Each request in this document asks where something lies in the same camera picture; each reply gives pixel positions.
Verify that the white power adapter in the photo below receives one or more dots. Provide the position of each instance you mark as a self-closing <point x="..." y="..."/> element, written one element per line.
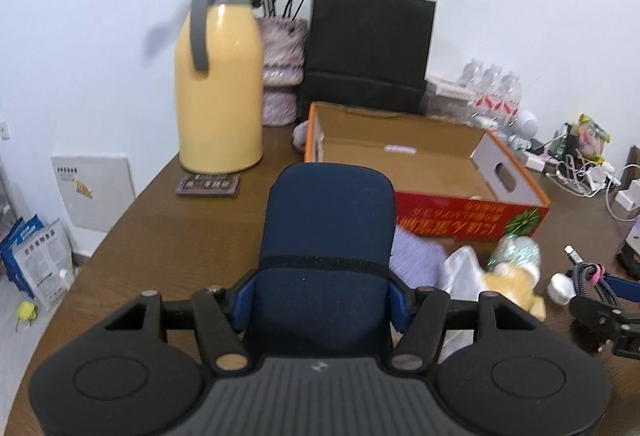
<point x="629" y="197"/>
<point x="602" y="176"/>

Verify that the white robot figure speaker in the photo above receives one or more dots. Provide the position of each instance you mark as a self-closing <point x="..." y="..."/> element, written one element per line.
<point x="526" y="124"/>

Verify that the yellow white plush toy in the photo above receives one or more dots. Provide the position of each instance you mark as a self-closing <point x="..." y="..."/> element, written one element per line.
<point x="510" y="286"/>

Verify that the yellow green ball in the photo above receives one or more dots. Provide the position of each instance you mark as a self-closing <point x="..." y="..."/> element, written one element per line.
<point x="26" y="311"/>

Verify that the orange cardboard box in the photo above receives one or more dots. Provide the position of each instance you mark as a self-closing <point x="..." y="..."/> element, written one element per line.
<point x="425" y="160"/>

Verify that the purple cloth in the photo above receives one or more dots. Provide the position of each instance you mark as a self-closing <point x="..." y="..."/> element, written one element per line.
<point x="417" y="261"/>

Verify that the white charger cube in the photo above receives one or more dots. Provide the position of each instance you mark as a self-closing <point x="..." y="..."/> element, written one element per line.
<point x="535" y="161"/>

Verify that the iridescent plastic wrap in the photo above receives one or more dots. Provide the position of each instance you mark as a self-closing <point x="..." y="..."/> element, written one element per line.
<point x="517" y="253"/>

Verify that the white wall panel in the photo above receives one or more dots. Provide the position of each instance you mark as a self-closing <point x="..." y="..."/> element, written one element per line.
<point x="95" y="193"/>

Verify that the green yellow snack packet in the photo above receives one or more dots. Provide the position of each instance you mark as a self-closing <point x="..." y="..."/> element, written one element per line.
<point x="590" y="135"/>

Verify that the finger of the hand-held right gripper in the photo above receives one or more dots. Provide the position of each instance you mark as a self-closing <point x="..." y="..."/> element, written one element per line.
<point x="605" y="326"/>
<point x="625" y="292"/>

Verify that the white wall socket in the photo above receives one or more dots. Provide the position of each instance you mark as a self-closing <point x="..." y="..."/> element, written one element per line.
<point x="4" y="130"/>

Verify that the clear seed container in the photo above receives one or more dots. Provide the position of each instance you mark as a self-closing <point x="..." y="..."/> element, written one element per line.
<point x="445" y="106"/>

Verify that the dark blue fabric case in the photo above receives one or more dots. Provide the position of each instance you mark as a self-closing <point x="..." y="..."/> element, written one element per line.
<point x="325" y="241"/>

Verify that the yellow thermos jug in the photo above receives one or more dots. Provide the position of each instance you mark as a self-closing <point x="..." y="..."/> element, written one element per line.
<point x="220" y="90"/>

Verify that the clear water bottle red label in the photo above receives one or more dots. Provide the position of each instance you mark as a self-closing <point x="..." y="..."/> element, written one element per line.
<point x="490" y="93"/>
<point x="471" y="85"/>
<point x="510" y="100"/>

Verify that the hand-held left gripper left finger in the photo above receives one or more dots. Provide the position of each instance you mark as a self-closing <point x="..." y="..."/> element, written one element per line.
<point x="242" y="302"/>

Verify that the white flat box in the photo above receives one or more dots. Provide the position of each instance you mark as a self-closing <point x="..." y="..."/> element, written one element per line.
<point x="450" y="86"/>

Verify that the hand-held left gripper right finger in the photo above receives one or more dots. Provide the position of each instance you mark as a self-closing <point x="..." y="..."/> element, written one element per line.
<point x="398" y="302"/>

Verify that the blue white printed bag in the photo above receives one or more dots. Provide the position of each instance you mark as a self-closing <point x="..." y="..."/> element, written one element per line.
<point x="37" y="261"/>

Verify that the white round puck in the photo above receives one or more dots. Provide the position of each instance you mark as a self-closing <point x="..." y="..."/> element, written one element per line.
<point x="560" y="288"/>

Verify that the purple fuzzy vase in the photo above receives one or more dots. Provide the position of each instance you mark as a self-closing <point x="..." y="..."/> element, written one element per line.
<point x="282" y="60"/>

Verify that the white cloth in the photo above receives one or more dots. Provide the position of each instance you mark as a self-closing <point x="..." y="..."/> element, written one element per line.
<point x="462" y="273"/>

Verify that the black paper bag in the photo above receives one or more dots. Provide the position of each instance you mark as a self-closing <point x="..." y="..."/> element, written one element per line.
<point x="365" y="40"/>

